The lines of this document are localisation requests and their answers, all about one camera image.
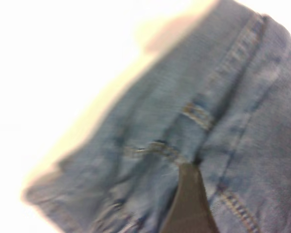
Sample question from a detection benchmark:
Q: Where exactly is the blue denim shorts basketball print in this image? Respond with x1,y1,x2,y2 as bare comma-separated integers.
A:
19,0,291,233

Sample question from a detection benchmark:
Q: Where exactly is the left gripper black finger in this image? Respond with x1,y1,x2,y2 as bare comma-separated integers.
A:
158,163,220,233

